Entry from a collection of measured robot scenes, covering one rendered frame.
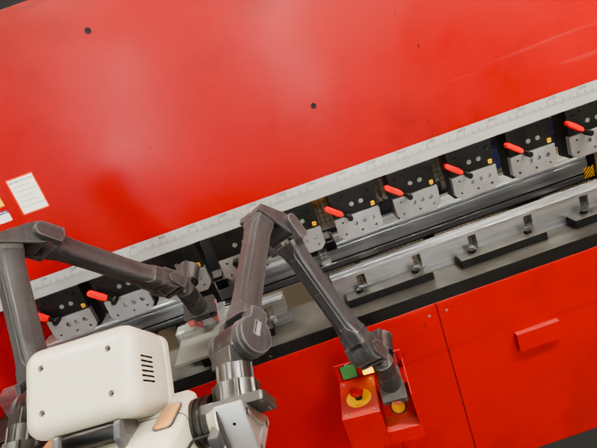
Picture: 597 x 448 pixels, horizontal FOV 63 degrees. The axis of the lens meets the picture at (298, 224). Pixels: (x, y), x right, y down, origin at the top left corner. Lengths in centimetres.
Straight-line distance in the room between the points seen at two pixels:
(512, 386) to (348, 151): 101
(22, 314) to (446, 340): 125
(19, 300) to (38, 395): 31
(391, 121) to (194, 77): 61
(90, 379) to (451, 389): 130
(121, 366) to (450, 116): 120
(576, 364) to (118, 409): 159
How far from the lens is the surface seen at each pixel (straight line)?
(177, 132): 153
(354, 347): 130
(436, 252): 174
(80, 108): 159
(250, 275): 105
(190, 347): 159
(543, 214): 186
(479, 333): 179
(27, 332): 119
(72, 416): 91
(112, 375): 88
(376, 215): 162
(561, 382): 205
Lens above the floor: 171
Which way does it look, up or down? 19 degrees down
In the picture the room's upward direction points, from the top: 20 degrees counter-clockwise
